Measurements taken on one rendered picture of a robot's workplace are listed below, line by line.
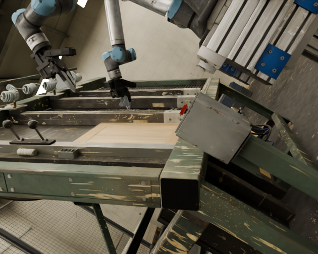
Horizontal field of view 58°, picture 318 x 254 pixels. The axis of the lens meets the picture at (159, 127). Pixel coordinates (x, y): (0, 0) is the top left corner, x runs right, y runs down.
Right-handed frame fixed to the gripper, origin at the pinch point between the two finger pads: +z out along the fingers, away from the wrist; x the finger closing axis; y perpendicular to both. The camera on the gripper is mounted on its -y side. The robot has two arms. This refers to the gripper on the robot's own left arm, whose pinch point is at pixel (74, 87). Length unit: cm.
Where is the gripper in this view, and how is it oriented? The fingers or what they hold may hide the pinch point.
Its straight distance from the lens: 117.5
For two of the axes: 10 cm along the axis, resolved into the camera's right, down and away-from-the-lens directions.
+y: -8.3, 5.2, 2.2
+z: 5.4, 8.4, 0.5
